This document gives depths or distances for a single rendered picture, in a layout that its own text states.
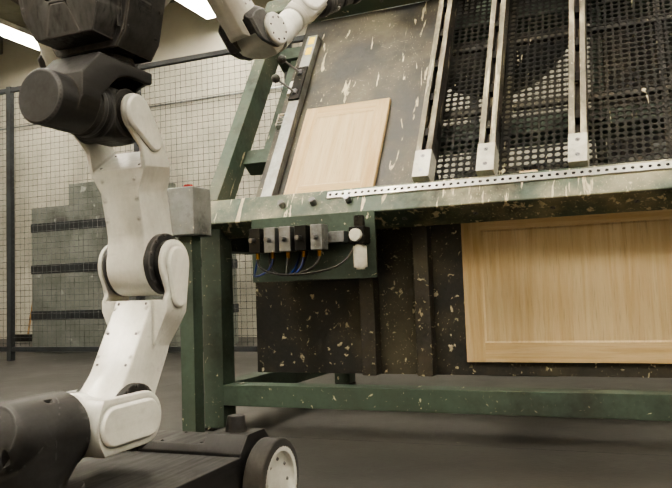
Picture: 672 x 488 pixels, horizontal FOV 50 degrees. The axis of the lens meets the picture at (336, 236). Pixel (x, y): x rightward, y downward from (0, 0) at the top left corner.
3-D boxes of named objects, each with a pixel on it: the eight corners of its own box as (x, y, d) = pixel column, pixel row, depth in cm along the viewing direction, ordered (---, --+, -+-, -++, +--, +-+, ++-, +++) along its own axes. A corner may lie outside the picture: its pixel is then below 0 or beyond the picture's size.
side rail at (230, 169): (217, 217, 301) (204, 201, 293) (276, 40, 361) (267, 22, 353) (229, 216, 299) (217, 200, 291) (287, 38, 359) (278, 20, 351)
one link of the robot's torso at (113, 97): (112, 133, 152) (112, 78, 153) (62, 140, 157) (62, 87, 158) (150, 144, 164) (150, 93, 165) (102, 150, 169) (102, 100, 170)
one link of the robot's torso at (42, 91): (64, 120, 140) (63, 31, 141) (13, 128, 145) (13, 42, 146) (152, 145, 166) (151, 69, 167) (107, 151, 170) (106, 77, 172)
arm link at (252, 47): (312, 28, 182) (280, 63, 168) (280, 41, 187) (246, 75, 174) (292, -11, 177) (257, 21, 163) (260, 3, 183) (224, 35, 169)
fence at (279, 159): (264, 204, 287) (259, 197, 284) (311, 43, 339) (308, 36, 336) (275, 203, 285) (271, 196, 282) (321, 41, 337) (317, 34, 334)
